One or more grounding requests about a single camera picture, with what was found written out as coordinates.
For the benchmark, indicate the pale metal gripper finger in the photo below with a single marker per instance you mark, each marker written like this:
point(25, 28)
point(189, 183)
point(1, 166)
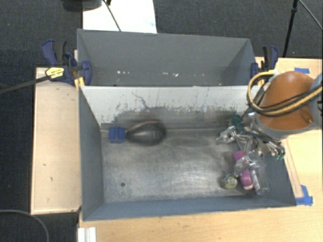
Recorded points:
point(228, 135)
point(241, 166)

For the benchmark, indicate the grey metal bin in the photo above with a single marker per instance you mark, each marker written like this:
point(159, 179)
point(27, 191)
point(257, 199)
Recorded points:
point(164, 170)

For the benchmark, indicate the black oval brush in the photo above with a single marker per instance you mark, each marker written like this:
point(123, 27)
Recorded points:
point(147, 134)

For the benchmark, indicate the pink plastic bottle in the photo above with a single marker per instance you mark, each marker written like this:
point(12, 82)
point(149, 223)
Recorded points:
point(246, 180)

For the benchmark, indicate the speckled grey-green ball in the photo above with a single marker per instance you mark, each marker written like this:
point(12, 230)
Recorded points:
point(228, 181)

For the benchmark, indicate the blue sponge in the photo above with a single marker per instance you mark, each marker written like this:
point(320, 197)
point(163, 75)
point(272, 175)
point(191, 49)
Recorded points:
point(116, 134)

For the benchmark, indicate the pale wood flat board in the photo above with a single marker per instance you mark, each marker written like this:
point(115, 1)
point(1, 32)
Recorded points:
point(55, 145)

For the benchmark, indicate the clear plastic bottle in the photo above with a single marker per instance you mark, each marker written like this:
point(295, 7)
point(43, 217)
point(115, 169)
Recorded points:
point(261, 179)

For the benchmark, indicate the dark green round object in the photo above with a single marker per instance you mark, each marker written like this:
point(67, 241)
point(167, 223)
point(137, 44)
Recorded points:
point(237, 120)

